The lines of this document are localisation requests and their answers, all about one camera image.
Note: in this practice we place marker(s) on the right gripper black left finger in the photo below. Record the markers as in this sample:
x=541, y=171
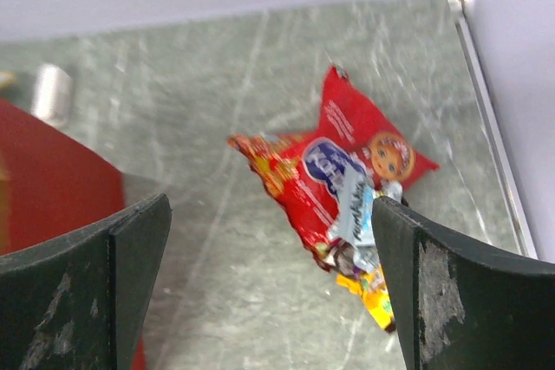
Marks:
x=78, y=301

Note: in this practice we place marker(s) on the white marker pen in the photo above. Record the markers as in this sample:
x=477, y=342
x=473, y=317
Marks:
x=52, y=94

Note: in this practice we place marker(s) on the orange red chips packet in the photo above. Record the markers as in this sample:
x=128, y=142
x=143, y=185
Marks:
x=277, y=160

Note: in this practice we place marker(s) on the purple snack packet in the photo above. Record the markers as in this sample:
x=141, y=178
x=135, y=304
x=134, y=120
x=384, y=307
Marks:
x=340, y=257

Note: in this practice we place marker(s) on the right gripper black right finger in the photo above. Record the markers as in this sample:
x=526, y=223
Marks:
x=460, y=303

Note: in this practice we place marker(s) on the aluminium frame rail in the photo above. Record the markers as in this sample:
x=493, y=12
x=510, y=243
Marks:
x=460, y=10

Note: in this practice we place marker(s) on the red snack packet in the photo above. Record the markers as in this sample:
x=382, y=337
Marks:
x=353, y=131

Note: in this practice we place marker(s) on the red brown paper bag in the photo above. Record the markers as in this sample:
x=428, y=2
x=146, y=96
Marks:
x=51, y=185

